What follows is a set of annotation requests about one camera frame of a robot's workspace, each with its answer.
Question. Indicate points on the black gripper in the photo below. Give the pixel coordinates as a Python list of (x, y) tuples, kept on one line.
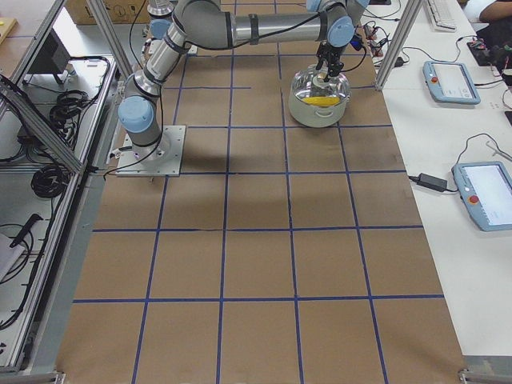
[(329, 54)]

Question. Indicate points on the glass pot lid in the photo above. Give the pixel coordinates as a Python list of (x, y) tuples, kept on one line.
[(311, 82)]

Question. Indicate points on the yellow corn cob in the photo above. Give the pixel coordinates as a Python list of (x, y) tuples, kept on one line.
[(322, 101)]

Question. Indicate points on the pale green steel pot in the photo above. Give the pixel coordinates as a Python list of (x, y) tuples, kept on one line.
[(315, 116)]

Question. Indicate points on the far teach pendant tablet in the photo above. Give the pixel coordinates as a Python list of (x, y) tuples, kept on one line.
[(450, 82)]

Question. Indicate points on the teach pendant tablet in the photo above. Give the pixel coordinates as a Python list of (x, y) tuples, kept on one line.
[(450, 82), (485, 190)]

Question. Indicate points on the white keyboard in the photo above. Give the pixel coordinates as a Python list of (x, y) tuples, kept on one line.
[(439, 15)]

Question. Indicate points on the black power adapter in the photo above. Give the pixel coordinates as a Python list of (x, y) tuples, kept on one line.
[(432, 182)]

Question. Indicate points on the near teach pendant tablet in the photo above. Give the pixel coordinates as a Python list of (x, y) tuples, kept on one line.
[(485, 190)]

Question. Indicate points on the aluminium frame post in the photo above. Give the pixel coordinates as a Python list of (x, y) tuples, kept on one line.
[(400, 36)]

